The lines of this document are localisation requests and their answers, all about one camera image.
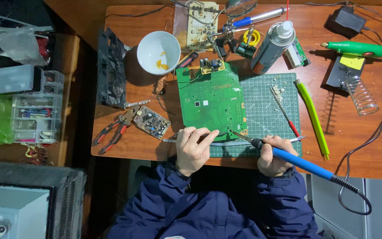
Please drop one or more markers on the person's left hand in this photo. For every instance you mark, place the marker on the person's left hand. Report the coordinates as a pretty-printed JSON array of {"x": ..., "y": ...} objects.
[{"x": 191, "y": 152}]

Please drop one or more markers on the person's right hand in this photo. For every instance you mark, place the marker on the person's right hand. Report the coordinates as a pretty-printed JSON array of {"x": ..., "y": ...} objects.
[{"x": 272, "y": 164}]

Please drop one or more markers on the blue soldering iron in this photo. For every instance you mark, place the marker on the blue soldering iron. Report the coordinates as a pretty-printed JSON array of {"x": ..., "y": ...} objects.
[{"x": 303, "y": 164}]

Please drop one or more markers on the silver tweezers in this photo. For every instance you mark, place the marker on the silver tweezers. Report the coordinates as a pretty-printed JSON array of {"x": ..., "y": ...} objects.
[{"x": 234, "y": 143}]

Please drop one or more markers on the small brown circuit board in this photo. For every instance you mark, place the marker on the small brown circuit board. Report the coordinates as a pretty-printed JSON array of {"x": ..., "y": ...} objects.
[{"x": 152, "y": 122}]

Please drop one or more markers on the green cutting mat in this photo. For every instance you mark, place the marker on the green cutting mat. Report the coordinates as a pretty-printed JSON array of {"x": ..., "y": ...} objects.
[{"x": 267, "y": 113}]

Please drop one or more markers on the large green circuit board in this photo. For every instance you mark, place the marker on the large green circuit board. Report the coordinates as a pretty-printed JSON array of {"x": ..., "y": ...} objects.
[{"x": 211, "y": 99}]

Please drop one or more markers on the small metal clip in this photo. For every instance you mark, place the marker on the small metal clip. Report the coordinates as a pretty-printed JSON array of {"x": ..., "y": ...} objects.
[{"x": 136, "y": 104}]

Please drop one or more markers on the pile of white chips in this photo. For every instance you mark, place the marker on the pile of white chips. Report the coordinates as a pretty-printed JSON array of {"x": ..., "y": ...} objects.
[{"x": 278, "y": 89}]

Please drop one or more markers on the red and black pliers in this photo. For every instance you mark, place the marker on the red and black pliers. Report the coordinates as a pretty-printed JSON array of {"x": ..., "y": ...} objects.
[{"x": 116, "y": 129}]

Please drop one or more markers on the small yellow circuit board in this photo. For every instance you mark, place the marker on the small yellow circuit board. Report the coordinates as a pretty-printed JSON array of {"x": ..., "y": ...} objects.
[{"x": 212, "y": 65}]

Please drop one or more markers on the black and red tester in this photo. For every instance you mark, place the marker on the black and red tester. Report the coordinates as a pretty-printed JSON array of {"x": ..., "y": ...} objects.
[{"x": 187, "y": 59}]

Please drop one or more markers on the white cabinet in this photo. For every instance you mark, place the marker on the white cabinet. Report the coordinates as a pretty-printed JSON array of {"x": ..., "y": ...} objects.
[{"x": 360, "y": 209}]

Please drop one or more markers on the white bowl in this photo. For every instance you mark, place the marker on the white bowl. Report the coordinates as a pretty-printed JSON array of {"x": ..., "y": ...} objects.
[{"x": 157, "y": 49}]

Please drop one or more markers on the green board with white block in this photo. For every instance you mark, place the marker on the green board with white block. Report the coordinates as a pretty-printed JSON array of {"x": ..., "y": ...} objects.
[{"x": 297, "y": 54}]

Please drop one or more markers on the soldering iron stand with spring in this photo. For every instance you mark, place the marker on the soldering iron stand with spring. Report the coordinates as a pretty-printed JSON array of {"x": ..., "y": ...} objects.
[{"x": 350, "y": 81}]

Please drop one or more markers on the black fan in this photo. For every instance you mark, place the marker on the black fan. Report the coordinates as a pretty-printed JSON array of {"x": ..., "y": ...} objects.
[{"x": 111, "y": 69}]

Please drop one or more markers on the small board with capacitors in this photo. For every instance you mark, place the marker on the small board with capacitors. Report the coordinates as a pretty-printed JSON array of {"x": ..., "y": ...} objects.
[{"x": 245, "y": 51}]

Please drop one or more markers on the silver spray can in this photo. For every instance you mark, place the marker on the silver spray can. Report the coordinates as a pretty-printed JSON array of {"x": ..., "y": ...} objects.
[{"x": 272, "y": 46}]

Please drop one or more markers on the helping hands magnifier stand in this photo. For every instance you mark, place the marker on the helping hands magnifier stand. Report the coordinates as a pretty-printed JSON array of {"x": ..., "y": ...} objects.
[{"x": 225, "y": 36}]

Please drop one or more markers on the beige circuit board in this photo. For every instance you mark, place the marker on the beige circuit board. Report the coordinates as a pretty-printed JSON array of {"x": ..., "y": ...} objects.
[{"x": 199, "y": 30}]

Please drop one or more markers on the yellow solder spool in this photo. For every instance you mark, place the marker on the yellow solder spool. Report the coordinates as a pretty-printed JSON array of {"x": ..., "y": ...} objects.
[{"x": 256, "y": 37}]

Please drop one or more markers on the yellow sponge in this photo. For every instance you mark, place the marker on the yellow sponge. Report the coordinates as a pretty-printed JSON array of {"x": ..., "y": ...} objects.
[{"x": 352, "y": 61}]

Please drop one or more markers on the wooden side table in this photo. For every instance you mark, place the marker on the wooden side table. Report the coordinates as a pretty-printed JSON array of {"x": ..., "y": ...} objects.
[{"x": 68, "y": 99}]

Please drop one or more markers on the green rotary tool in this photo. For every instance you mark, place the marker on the green rotary tool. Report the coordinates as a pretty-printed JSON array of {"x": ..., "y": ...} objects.
[{"x": 356, "y": 49}]

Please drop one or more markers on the blue and silver desoldering pump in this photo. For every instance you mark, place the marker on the blue and silver desoldering pump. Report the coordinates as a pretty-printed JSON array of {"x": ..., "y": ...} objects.
[{"x": 257, "y": 18}]

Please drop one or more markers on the clear plastic organiser drawers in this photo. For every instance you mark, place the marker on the clear plastic organiser drawers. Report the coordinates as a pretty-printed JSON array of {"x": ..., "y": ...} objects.
[{"x": 36, "y": 109}]

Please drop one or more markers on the black power adapter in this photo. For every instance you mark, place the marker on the black power adapter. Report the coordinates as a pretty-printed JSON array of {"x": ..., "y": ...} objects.
[{"x": 345, "y": 21}]

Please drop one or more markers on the black monitor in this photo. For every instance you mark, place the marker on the black monitor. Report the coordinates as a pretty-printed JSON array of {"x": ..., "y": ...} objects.
[{"x": 28, "y": 202}]

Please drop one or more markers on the clear plastic box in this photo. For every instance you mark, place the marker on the clear plastic box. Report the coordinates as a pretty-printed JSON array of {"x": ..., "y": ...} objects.
[{"x": 13, "y": 79}]

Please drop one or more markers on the clear plastic bag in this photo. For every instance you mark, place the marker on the clear plastic bag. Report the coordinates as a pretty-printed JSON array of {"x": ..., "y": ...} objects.
[{"x": 18, "y": 41}]

